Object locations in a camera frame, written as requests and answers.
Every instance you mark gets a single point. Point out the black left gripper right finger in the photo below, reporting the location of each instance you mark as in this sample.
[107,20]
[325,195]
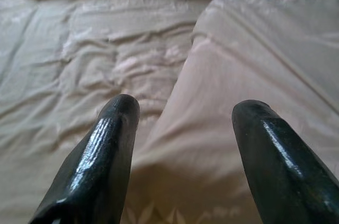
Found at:
[278,168]

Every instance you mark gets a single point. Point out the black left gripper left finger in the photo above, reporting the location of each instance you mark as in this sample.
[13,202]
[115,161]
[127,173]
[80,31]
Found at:
[100,155]

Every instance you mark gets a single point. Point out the grey floral bed sheet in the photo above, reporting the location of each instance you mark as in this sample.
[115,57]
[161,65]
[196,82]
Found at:
[79,62]

